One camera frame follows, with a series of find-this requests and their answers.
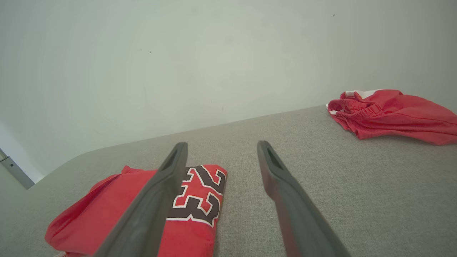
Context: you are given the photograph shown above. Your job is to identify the red shorts with white stripe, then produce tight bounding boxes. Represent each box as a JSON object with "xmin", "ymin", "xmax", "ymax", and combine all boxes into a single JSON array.
[{"xmin": 325, "ymin": 89, "xmax": 457, "ymax": 146}]

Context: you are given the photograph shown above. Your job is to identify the grey metal rail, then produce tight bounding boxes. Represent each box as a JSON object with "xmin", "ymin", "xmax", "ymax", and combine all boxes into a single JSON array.
[{"xmin": 0, "ymin": 148, "xmax": 36, "ymax": 190}]

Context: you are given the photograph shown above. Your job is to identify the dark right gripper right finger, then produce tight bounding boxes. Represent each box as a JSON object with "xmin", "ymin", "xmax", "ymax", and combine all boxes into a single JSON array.
[{"xmin": 257, "ymin": 140, "xmax": 352, "ymax": 257}]

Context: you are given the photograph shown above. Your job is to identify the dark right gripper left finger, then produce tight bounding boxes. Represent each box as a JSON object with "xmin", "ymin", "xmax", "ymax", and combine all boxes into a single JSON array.
[{"xmin": 93, "ymin": 142, "xmax": 189, "ymax": 257}]

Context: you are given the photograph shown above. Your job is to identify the red jersey with number print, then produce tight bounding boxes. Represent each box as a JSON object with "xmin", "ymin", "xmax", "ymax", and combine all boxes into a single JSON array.
[{"xmin": 44, "ymin": 164, "xmax": 228, "ymax": 257}]

